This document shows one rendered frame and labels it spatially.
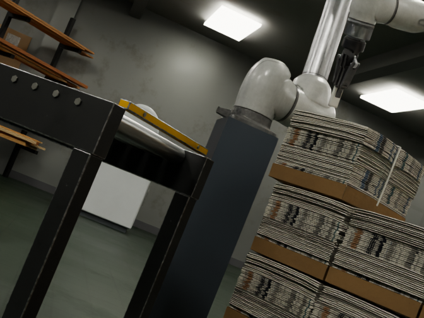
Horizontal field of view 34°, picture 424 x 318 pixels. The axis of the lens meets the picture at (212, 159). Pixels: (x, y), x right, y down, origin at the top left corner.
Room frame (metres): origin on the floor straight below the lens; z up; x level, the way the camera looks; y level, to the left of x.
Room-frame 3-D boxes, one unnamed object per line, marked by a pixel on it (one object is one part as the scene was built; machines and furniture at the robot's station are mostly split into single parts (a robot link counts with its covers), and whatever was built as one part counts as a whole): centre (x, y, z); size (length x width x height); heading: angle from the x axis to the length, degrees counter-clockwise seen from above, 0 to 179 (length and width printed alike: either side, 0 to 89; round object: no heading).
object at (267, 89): (2.51, -0.09, 1.17); 0.18 x 0.16 x 0.22; 115
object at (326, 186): (2.07, -0.34, 0.86); 0.29 x 0.16 x 0.04; 44
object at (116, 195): (9.33, 1.08, 0.84); 0.84 x 0.75 x 1.67; 100
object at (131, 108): (1.69, 0.13, 0.81); 0.43 x 0.03 x 0.02; 153
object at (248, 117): (2.50, -0.06, 1.03); 0.22 x 0.18 x 0.06; 101
